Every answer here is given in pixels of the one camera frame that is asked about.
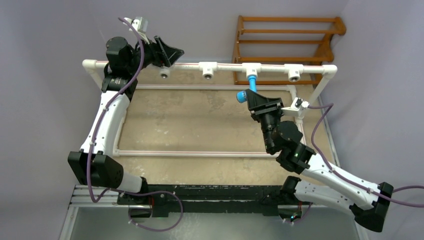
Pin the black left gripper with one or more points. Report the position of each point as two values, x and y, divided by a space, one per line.
171 55

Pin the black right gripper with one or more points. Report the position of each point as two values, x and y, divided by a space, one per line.
260 105

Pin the blue plastic water faucet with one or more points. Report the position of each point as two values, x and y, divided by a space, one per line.
241 96

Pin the white PVC pipe frame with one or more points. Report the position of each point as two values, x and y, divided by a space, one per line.
205 69

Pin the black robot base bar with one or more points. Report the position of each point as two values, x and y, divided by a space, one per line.
164 199

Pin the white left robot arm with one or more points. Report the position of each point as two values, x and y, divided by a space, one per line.
93 164

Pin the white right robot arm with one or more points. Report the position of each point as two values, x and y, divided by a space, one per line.
366 201

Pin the wooden rack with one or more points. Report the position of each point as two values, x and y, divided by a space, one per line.
286 40

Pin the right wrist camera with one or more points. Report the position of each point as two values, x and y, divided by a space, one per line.
297 108

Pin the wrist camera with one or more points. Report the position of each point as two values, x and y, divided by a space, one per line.
297 108
140 24

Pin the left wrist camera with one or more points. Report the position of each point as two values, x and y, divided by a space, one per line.
140 24

